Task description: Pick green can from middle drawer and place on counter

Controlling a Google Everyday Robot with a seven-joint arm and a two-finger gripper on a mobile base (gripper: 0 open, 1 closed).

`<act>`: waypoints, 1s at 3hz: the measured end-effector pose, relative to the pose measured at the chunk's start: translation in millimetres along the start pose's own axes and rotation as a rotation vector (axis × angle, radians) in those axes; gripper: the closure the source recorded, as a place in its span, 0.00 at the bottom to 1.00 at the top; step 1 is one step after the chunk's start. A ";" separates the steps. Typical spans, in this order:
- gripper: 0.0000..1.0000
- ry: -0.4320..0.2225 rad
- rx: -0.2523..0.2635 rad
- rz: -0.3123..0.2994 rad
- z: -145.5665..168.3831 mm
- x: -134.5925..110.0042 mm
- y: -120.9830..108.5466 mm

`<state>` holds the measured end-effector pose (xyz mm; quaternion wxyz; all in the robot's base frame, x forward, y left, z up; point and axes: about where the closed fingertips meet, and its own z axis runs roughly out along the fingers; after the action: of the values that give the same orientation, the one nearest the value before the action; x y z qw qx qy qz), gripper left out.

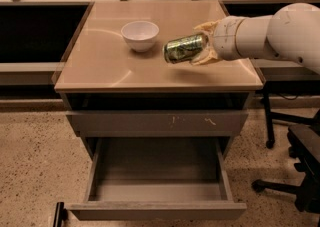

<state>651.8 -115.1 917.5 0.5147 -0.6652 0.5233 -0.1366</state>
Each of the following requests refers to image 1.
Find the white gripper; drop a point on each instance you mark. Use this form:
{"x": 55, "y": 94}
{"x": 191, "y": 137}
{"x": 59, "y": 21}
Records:
{"x": 225, "y": 38}

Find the green crushed soda can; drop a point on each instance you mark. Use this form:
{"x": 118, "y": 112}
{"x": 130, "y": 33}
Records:
{"x": 185, "y": 48}

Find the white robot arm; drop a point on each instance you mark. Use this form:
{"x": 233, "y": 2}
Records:
{"x": 291, "y": 34}

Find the grey drawer cabinet with counter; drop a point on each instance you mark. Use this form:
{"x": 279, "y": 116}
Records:
{"x": 102, "y": 73}

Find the closed grey top drawer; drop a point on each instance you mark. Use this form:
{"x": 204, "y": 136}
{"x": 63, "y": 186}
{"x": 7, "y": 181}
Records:
{"x": 190, "y": 123}

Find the open grey middle drawer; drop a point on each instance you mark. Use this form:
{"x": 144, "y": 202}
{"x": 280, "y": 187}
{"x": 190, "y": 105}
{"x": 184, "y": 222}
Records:
{"x": 158, "y": 179}

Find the white ceramic bowl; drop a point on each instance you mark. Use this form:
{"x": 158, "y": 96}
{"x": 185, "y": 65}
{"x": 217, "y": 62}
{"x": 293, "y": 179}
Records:
{"x": 140, "y": 36}

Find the black office chair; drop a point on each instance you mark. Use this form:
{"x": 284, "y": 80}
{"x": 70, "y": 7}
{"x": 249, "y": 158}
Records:
{"x": 304, "y": 139}

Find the black handle at bottom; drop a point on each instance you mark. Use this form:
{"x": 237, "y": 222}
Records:
{"x": 60, "y": 215}

